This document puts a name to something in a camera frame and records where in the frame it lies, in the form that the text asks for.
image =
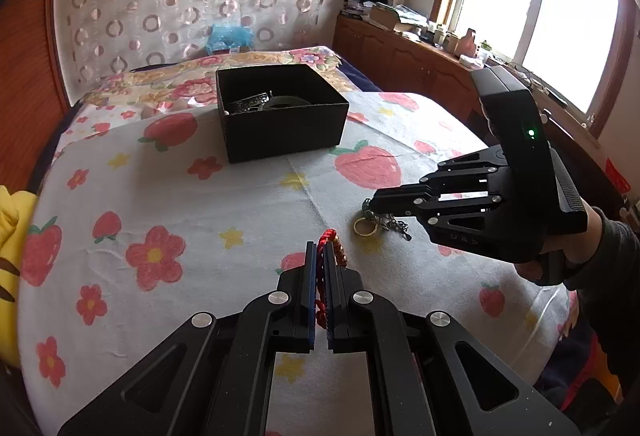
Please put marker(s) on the white tissue pack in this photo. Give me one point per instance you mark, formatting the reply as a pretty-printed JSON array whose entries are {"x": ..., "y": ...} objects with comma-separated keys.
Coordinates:
[{"x": 471, "y": 61}]

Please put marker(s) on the dark blue bed cover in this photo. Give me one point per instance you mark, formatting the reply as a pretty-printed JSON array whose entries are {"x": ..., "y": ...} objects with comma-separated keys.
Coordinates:
[{"x": 362, "y": 78}]

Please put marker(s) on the items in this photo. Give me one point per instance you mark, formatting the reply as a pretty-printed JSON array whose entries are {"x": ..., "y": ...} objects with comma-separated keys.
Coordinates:
[{"x": 250, "y": 103}]

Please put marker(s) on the blue plastic bag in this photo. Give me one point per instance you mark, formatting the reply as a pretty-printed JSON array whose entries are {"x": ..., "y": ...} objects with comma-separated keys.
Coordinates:
[{"x": 230, "y": 38}]

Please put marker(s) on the pink bottle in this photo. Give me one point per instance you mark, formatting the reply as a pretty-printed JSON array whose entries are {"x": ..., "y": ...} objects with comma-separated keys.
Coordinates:
[{"x": 466, "y": 43}]

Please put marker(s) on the black cardboard box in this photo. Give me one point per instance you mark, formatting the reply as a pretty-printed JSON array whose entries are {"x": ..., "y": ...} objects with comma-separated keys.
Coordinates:
[{"x": 285, "y": 135}]

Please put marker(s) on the yellow plush toy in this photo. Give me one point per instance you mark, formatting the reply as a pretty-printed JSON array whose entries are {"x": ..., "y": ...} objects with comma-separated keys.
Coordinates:
[{"x": 12, "y": 226}]

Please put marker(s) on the long wooden cabinet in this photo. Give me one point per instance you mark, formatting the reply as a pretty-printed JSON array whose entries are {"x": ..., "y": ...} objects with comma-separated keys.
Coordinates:
[{"x": 400, "y": 60}]

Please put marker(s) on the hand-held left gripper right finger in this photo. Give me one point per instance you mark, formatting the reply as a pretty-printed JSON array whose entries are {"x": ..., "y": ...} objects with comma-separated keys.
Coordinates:
[{"x": 345, "y": 311}]

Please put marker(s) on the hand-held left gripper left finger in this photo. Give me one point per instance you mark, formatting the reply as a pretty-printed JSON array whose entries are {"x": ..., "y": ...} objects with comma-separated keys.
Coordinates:
[{"x": 300, "y": 311}]

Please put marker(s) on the person's right forearm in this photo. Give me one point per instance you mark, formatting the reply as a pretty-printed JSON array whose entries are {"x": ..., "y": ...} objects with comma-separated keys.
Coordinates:
[{"x": 615, "y": 296}]

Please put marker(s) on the floral blanket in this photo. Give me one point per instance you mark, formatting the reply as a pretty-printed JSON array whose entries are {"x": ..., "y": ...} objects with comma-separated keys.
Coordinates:
[{"x": 165, "y": 85}]

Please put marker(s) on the green capped bottle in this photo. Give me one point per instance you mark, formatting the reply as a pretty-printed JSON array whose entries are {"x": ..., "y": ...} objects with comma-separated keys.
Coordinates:
[{"x": 485, "y": 51}]

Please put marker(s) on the person's right hand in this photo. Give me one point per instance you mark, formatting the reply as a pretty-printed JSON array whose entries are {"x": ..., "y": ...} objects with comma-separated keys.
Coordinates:
[{"x": 575, "y": 248}]

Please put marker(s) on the brown wooden wardrobe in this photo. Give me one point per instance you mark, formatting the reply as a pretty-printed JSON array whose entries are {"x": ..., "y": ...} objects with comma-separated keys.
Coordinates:
[{"x": 30, "y": 90}]

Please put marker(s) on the open cardboard box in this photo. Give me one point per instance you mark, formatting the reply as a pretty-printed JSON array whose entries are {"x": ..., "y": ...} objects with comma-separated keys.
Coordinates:
[{"x": 395, "y": 18}]

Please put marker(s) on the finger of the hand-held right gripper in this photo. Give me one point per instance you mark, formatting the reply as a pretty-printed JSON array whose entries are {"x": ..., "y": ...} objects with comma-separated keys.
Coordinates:
[
  {"x": 400, "y": 201},
  {"x": 470, "y": 160}
]

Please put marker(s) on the wooden framed window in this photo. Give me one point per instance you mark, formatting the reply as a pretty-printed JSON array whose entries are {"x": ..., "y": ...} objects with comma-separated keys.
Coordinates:
[{"x": 550, "y": 15}]

